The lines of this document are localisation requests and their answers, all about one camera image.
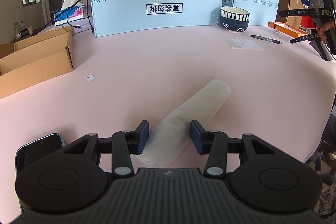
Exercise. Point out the grey black pen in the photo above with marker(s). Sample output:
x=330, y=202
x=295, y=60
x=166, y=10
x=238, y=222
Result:
x=266, y=39

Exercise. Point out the brown cardboard carton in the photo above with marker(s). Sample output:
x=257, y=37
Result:
x=293, y=21

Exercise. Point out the person right hand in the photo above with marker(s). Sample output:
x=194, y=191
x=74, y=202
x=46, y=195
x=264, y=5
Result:
x=330, y=25

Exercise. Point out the open brown cardboard box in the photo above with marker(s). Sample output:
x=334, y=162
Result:
x=37, y=59

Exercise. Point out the blue tissue box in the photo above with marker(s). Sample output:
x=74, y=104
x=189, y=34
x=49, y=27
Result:
x=70, y=11

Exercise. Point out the striped blue ceramic bowl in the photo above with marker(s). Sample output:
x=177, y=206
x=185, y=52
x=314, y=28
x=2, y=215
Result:
x=234, y=18

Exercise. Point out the small white paper tag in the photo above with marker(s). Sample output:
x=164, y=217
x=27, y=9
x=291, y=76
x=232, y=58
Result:
x=90, y=78

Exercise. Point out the orange flat box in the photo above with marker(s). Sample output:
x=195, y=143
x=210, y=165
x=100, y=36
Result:
x=287, y=29

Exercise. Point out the white label sticker sheet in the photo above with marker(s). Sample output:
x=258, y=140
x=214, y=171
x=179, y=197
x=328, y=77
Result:
x=243, y=44

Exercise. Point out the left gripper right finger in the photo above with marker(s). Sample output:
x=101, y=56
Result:
x=214, y=144

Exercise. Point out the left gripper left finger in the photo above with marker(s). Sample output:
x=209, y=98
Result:
x=126, y=143

